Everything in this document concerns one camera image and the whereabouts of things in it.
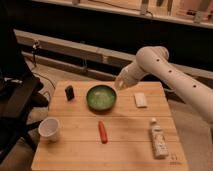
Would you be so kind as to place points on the cream stick end effector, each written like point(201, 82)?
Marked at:
point(119, 83)

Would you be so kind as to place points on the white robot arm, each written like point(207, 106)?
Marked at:
point(154, 60)

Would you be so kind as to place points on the black eraser block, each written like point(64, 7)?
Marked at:
point(69, 91)

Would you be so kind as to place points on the green bowl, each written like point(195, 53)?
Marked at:
point(101, 97)

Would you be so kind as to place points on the white sponge pad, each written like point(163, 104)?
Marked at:
point(140, 100)

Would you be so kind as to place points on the red carrot-shaped marker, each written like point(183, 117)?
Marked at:
point(102, 132)

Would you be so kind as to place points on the white tube bottle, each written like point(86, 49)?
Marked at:
point(160, 149)

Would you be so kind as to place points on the white paper cup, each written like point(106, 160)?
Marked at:
point(49, 129)

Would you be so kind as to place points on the black chair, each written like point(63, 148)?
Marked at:
point(19, 94)

